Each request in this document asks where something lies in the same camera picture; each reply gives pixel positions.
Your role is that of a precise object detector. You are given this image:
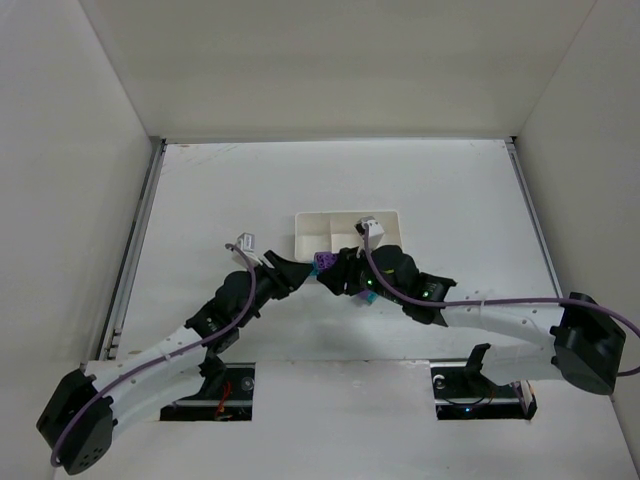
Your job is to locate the purple lego plate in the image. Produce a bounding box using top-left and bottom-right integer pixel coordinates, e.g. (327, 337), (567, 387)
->
(313, 252), (338, 274)

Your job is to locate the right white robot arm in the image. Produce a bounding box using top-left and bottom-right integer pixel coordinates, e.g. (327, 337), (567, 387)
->
(317, 245), (626, 395)

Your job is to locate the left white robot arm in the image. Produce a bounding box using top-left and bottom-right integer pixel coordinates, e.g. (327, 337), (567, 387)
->
(36, 251), (313, 475)

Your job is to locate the teal lego brick on table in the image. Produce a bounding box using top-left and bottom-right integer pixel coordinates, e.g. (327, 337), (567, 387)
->
(355, 290), (378, 305)

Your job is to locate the white three-compartment tray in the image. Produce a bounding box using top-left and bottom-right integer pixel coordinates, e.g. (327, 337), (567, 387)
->
(294, 210), (402, 262)

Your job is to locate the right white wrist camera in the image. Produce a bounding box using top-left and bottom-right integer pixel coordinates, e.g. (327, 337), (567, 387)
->
(354, 216), (385, 249)

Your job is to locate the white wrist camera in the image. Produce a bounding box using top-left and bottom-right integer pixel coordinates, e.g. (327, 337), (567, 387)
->
(354, 216), (385, 249)
(232, 232), (260, 267)

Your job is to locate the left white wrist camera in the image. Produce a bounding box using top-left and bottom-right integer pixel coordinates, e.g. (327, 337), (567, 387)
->
(232, 232), (260, 267)

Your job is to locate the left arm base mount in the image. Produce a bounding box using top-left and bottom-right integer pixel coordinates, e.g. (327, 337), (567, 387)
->
(159, 363), (256, 423)

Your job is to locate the left aluminium rail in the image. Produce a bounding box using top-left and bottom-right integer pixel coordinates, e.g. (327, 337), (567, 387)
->
(89, 137), (167, 360)

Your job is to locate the aluminium rail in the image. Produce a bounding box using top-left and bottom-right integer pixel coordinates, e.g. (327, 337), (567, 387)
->
(89, 137), (167, 360)
(504, 136), (563, 297)

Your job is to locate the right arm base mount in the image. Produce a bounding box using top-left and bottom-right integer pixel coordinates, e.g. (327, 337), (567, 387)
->
(430, 344), (538, 421)

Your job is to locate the right aluminium rail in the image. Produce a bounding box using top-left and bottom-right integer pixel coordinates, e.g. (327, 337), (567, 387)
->
(504, 136), (563, 297)

